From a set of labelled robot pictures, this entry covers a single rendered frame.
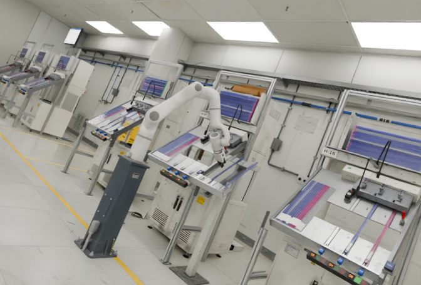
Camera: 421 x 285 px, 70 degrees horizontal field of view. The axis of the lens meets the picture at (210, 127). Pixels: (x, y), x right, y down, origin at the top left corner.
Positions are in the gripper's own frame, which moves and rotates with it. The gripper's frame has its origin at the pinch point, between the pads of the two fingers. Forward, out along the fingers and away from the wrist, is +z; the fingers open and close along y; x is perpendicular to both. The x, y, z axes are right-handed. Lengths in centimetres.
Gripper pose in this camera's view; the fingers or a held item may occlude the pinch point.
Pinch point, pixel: (221, 165)
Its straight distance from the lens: 254.2
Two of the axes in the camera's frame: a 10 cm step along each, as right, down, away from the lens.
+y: -7.3, -2.5, 6.4
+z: 1.9, 8.2, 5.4
